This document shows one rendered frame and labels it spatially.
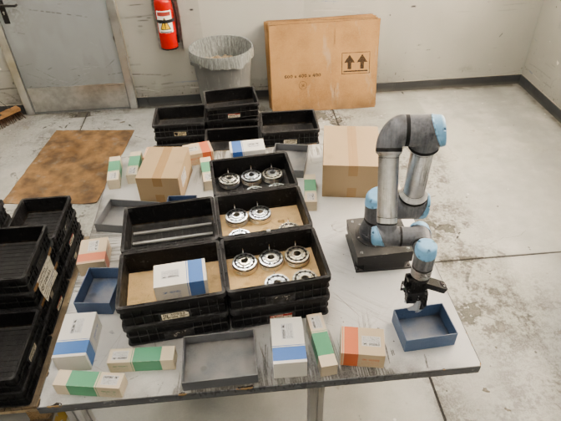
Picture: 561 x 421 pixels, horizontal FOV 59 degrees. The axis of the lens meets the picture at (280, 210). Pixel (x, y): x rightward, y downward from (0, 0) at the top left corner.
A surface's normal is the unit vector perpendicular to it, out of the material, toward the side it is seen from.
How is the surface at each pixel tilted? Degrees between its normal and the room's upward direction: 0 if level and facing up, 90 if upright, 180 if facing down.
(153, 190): 90
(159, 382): 0
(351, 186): 90
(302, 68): 77
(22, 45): 90
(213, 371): 0
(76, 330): 0
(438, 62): 90
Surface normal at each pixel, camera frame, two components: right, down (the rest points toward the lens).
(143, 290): -0.02, -0.77
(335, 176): -0.08, 0.63
